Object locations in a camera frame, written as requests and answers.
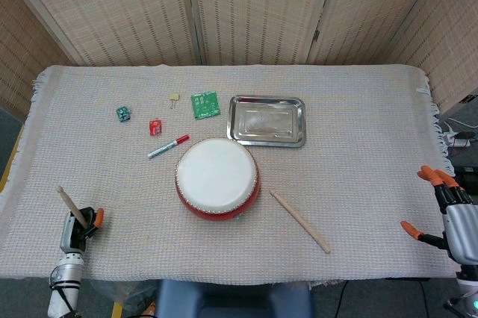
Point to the white power strip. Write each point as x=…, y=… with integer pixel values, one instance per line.
x=461, y=142

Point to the black box device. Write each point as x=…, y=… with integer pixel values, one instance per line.
x=467, y=176

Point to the large green circuit board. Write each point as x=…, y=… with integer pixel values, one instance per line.
x=205, y=105

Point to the small red electronic module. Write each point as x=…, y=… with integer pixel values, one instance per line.
x=156, y=127

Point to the clear plastic bag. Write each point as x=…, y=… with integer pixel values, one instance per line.
x=127, y=292

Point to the wooden drumstick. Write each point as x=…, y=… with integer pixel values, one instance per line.
x=300, y=221
x=69, y=202

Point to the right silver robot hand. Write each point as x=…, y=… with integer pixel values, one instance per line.
x=461, y=228

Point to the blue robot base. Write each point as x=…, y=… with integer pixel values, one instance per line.
x=231, y=303

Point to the small green electronic module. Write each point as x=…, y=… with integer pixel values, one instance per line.
x=123, y=113

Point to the stainless steel tray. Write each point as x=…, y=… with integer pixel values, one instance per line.
x=267, y=122

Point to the beige woven tablecloth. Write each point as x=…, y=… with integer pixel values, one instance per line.
x=336, y=202

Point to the red capped marker pen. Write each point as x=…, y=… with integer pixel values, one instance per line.
x=164, y=148

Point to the small red drum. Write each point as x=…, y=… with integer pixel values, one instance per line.
x=216, y=176

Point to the yellow binder clip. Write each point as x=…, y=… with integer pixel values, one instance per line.
x=174, y=97

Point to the woven folding screen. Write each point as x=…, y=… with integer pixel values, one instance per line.
x=112, y=15

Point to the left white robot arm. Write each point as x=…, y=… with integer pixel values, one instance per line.
x=67, y=269

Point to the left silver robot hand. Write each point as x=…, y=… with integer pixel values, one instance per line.
x=69, y=236

